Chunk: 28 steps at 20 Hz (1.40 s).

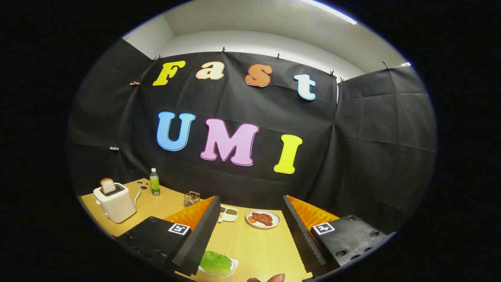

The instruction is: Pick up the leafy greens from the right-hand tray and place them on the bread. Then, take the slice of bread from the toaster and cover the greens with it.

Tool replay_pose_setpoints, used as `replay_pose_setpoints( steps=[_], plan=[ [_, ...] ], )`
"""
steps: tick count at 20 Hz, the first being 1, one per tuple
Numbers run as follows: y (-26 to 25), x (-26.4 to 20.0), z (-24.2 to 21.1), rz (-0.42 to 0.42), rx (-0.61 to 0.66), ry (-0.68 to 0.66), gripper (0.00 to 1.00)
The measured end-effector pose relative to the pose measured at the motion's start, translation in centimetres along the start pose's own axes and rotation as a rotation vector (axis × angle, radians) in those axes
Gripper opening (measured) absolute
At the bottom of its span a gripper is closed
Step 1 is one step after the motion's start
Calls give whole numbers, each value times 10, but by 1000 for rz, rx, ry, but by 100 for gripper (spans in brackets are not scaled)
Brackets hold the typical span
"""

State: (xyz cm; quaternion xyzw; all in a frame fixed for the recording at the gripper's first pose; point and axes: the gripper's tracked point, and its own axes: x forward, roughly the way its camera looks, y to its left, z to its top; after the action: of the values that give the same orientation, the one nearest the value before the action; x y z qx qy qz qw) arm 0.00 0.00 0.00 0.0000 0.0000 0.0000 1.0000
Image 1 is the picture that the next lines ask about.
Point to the white square plate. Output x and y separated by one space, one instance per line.
234 263

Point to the black backdrop cloth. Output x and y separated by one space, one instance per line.
352 137

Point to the toasted bread slice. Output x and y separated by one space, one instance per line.
107 185

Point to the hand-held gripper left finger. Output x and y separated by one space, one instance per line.
197 243

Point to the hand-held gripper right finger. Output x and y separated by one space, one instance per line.
303 243

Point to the green label drink bottle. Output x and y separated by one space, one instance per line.
155 186

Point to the green lettuce leaf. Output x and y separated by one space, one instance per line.
215 263

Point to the white divided dish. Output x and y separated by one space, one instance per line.
231 212

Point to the white round plate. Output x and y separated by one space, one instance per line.
276 217

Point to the white toaster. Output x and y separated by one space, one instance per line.
117 205

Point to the red meat slice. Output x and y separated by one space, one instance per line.
263 218

